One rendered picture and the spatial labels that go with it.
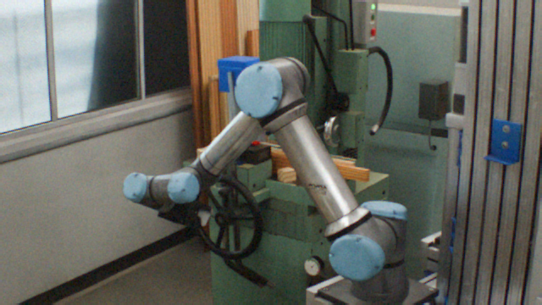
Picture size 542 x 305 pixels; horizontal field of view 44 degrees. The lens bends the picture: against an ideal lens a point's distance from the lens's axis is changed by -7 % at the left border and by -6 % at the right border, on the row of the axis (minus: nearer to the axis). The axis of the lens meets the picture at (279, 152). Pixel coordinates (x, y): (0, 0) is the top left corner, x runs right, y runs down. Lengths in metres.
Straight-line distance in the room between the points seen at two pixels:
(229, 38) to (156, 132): 0.69
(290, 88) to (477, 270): 0.63
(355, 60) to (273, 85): 1.00
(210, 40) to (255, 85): 2.33
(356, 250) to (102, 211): 2.27
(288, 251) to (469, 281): 0.83
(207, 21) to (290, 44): 1.54
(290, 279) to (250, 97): 1.02
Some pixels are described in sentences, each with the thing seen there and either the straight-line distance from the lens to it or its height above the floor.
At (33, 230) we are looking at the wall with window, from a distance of 3.35.
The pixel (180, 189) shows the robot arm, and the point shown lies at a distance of 1.75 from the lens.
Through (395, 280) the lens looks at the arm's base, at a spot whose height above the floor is 0.87.
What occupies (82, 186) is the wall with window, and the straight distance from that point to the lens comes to 3.50.
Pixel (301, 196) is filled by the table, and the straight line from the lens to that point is 2.29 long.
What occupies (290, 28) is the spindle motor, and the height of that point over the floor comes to 1.39.
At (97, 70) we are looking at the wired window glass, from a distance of 3.57.
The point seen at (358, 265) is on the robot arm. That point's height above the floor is 0.97.
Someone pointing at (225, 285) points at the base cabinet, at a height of 0.45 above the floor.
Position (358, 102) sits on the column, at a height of 1.08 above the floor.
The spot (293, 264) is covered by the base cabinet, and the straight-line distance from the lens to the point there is 2.40.
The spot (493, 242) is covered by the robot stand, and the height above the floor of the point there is 0.98.
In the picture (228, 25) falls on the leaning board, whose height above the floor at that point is 1.25.
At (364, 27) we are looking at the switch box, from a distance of 2.56.
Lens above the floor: 1.61
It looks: 15 degrees down
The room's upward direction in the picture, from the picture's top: straight up
